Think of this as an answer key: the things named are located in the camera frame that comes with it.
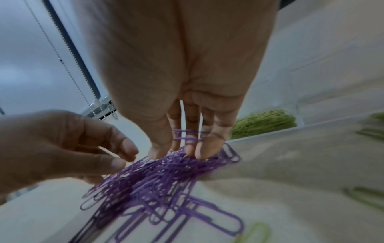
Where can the green paper clip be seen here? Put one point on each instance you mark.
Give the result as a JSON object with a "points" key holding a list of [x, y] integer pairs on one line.
{"points": [[370, 134], [378, 116], [255, 233], [366, 195]]}

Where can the black window frame strip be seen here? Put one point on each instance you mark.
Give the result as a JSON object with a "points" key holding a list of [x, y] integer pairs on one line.
{"points": [[72, 47]]}

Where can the pile of purple paper clips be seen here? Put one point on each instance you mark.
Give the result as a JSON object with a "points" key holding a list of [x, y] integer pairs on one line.
{"points": [[150, 180]]}

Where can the pile of green paper clips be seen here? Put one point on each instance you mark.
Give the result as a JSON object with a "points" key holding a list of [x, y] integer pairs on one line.
{"points": [[264, 123]]}

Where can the white plastic organizer box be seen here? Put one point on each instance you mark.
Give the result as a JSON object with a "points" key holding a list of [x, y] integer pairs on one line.
{"points": [[324, 71]]}

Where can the person's left hand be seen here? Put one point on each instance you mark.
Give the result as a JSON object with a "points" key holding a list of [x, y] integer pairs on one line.
{"points": [[45, 147]]}

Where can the single purple clip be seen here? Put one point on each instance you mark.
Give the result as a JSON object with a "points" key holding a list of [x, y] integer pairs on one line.
{"points": [[187, 138]]}

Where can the person's right hand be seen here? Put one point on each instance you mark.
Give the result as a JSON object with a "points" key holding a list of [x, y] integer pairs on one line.
{"points": [[186, 59]]}

